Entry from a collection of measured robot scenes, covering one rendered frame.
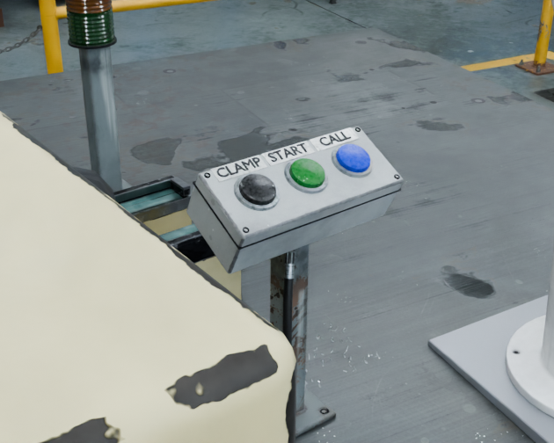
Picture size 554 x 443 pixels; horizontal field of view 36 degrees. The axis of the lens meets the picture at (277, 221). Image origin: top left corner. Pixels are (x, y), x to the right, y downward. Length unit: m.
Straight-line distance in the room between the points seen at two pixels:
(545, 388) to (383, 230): 0.38
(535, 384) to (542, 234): 0.36
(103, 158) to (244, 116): 0.39
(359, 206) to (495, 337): 0.30
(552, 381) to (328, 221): 0.31
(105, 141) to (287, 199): 0.58
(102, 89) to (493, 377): 0.64
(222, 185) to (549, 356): 0.40
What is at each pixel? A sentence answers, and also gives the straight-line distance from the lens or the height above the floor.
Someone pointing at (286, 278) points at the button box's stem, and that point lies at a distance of 0.73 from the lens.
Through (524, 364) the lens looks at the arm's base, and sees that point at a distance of 0.92.
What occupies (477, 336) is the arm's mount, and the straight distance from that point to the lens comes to 0.97.
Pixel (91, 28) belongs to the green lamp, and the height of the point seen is 1.06.
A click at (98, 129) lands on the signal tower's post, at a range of 1.21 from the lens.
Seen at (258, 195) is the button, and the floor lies 1.07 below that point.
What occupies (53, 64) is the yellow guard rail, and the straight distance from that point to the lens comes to 3.26.
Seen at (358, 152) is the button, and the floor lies 1.07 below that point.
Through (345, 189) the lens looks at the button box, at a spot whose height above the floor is 1.05.
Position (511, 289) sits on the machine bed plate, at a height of 0.80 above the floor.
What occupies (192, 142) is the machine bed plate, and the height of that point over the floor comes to 0.80.
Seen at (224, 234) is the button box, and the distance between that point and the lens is 0.66.
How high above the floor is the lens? 1.37
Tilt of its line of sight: 29 degrees down
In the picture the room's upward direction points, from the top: 1 degrees clockwise
